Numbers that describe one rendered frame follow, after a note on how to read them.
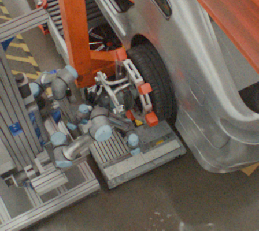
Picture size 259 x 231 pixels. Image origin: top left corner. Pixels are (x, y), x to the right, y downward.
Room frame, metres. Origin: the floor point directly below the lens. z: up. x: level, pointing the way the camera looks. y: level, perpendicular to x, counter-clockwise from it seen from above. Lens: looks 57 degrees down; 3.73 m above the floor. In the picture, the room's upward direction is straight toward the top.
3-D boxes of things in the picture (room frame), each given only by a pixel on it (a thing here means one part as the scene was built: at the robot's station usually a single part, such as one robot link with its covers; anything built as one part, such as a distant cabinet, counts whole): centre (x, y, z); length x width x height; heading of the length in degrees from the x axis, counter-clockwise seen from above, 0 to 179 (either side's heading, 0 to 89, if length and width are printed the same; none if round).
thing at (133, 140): (1.42, -0.03, 0.95); 0.11 x 0.08 x 0.11; 16
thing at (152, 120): (1.65, -0.18, 0.85); 0.09 x 0.08 x 0.07; 27
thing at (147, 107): (1.93, -0.03, 0.85); 0.54 x 0.07 x 0.54; 27
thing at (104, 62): (2.41, 0.13, 0.69); 0.52 x 0.17 x 0.35; 117
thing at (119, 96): (1.89, 0.03, 0.85); 0.21 x 0.14 x 0.14; 117
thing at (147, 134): (2.00, -0.19, 0.32); 0.40 x 0.30 x 0.28; 27
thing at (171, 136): (2.00, -0.19, 0.13); 0.50 x 0.36 x 0.10; 27
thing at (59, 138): (1.38, 0.51, 0.98); 0.13 x 0.12 x 0.14; 16
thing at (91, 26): (2.77, 0.19, 0.39); 0.66 x 0.66 x 0.24
